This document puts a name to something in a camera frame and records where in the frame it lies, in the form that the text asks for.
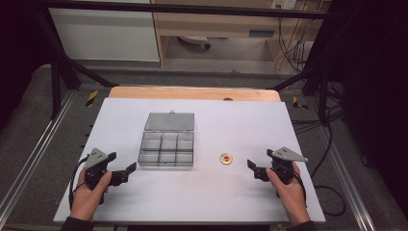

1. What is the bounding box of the black curtain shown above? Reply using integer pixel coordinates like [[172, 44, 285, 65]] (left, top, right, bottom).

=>
[[316, 0, 408, 211], [0, 0, 54, 129]]

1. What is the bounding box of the white cabinet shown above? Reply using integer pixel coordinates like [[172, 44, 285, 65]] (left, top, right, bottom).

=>
[[48, 0, 161, 63]]

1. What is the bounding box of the white wall socket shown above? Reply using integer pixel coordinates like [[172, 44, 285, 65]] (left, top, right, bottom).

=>
[[269, 0, 297, 11]]

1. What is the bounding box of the person's right hand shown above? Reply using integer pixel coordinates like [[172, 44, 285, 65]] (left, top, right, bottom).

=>
[[265, 161, 312, 226]]

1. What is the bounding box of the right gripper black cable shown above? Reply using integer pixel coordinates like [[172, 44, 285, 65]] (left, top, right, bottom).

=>
[[292, 169, 308, 208]]

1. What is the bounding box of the person's left hand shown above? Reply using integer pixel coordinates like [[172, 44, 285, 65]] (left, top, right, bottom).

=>
[[69, 168, 113, 223]]

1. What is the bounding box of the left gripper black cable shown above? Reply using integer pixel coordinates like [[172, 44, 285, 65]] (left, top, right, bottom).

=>
[[67, 155, 89, 211]]

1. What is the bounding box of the bundle of hanging cables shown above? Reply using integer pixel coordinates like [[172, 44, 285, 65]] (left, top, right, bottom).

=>
[[277, 9, 317, 75]]

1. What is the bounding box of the office chair base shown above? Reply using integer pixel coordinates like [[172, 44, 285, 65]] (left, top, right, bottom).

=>
[[177, 35, 212, 50]]

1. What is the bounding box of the black floor cable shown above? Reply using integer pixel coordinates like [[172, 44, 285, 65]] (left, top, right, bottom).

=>
[[290, 81, 348, 218]]

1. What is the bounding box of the aluminium floor rail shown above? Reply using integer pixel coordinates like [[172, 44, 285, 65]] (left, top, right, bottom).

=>
[[316, 126, 376, 231], [0, 90, 77, 219]]

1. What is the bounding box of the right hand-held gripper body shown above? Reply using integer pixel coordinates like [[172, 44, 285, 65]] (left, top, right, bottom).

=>
[[269, 146, 310, 199]]

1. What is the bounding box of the light wooden desk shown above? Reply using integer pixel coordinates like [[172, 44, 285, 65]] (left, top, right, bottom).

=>
[[150, 0, 331, 70]]

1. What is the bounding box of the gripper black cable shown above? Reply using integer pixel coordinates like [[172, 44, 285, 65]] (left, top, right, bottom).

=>
[[292, 169, 308, 208], [67, 155, 89, 211]]

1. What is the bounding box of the yellow black tape strip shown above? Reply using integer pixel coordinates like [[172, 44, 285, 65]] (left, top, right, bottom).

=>
[[85, 90, 99, 109], [292, 95, 310, 111]]

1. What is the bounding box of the wooden table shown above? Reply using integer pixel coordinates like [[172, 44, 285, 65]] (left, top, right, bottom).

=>
[[108, 86, 282, 103]]

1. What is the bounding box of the clear plastic compartment box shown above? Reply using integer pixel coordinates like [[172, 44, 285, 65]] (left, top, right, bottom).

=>
[[137, 110, 196, 168]]

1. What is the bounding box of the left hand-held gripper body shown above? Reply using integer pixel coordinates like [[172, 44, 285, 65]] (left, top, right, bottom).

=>
[[83, 147, 113, 205]]

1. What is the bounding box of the black metal frame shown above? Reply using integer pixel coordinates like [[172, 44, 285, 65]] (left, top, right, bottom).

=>
[[33, 0, 333, 121]]

